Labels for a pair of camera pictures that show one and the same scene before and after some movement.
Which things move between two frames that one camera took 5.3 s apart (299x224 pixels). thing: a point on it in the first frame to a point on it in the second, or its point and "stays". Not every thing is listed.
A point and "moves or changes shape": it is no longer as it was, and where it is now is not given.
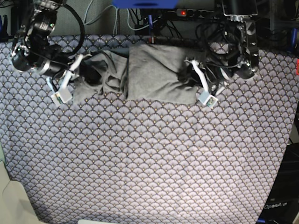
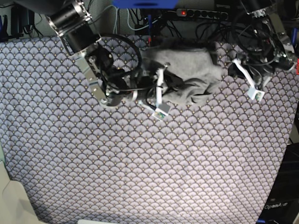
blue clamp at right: x=294 y=37 stays
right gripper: x=211 y=80 to x=254 y=93
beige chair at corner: x=15 y=206 stays
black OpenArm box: x=282 y=206 stays
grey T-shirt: x=148 y=72 moves or changes shape
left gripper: x=60 y=86 to x=161 y=110
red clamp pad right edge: x=297 y=67 stays
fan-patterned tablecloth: x=108 y=160 stays
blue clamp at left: x=4 y=36 stays
